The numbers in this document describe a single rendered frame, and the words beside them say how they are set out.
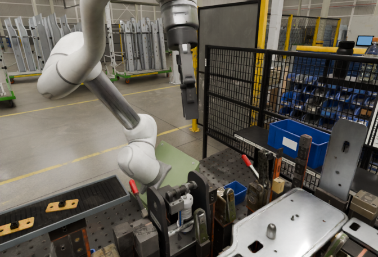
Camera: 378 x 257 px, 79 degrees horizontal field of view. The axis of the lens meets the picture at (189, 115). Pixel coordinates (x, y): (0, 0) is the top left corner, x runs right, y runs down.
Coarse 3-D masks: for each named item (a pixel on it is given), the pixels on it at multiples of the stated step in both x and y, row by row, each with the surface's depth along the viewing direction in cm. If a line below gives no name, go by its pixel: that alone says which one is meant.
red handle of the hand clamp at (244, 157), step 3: (243, 156) 100; (246, 156) 100; (243, 159) 99; (246, 159) 99; (246, 162) 98; (249, 162) 98; (249, 165) 97; (252, 165) 98; (249, 168) 98; (252, 168) 97; (252, 171) 97; (255, 171) 97; (255, 174) 96; (258, 174) 96; (255, 177) 96; (258, 177) 95; (258, 180) 95; (264, 183) 94; (264, 186) 93
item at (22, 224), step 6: (18, 222) 62; (24, 222) 63; (30, 222) 63; (0, 228) 61; (6, 228) 61; (12, 228) 61; (18, 228) 61; (24, 228) 61; (0, 234) 59; (6, 234) 60
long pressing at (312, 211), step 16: (288, 192) 99; (304, 192) 99; (272, 208) 90; (288, 208) 90; (304, 208) 90; (320, 208) 90; (336, 208) 91; (240, 224) 83; (256, 224) 83; (288, 224) 83; (304, 224) 83; (320, 224) 83; (336, 224) 83; (240, 240) 77; (256, 240) 77; (272, 240) 77; (288, 240) 77; (304, 240) 77; (320, 240) 77; (224, 256) 71; (256, 256) 71; (272, 256) 71; (288, 256) 71; (304, 256) 71
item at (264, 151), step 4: (264, 148) 92; (260, 152) 89; (264, 152) 91; (260, 156) 90; (264, 156) 91; (268, 156) 87; (272, 156) 88; (260, 160) 90; (264, 160) 92; (260, 164) 91; (264, 164) 92; (260, 168) 91; (264, 168) 92; (260, 172) 92; (264, 172) 93; (260, 176) 92; (264, 176) 93; (268, 176) 93; (260, 180) 92; (264, 180) 94; (268, 180) 93; (268, 184) 94; (268, 188) 94
